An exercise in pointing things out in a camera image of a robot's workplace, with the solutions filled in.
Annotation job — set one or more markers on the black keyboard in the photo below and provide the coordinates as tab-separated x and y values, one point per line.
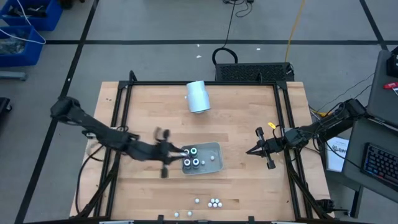
379	163

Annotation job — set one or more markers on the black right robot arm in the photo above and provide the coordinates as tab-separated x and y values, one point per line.
326	124

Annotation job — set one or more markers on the grey plastic bin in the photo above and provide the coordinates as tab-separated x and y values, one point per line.
214	168

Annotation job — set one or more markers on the grey desk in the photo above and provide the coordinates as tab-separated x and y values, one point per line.
357	146
384	93

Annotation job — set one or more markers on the black mesh computer case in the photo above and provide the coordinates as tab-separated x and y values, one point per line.
252	72

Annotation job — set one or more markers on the white printed paper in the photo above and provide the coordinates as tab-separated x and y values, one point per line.
337	161

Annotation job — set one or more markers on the red tool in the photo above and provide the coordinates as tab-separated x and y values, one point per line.
390	85

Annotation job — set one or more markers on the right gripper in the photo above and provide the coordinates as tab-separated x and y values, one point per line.
275	143

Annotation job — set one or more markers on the black frame bracket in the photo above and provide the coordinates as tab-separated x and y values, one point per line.
251	219
160	217

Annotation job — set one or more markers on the black aluminium rig frame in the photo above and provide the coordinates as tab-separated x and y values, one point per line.
202	83

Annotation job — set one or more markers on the blue plastic storage bin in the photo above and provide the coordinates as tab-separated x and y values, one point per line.
28	57
49	18

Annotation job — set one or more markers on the silver aluminium bar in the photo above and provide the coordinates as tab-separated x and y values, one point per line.
116	222

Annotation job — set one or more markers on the yellow connector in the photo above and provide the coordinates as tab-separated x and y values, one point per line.
321	113

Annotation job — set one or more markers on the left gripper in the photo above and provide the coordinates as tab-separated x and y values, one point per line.
161	152

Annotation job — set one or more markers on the large black food coloring bottle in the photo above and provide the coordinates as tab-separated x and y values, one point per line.
187	152

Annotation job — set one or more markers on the large green food coloring bottle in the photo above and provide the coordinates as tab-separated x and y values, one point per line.
193	151

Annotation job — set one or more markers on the grey metal bar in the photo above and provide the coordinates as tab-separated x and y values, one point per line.
12	75

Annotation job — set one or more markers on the large purple food coloring bottle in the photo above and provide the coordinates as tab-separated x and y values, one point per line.
186	162

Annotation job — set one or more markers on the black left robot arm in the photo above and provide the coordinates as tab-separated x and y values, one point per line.
93	125

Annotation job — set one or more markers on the black desk device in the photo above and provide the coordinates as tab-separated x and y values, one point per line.
393	65

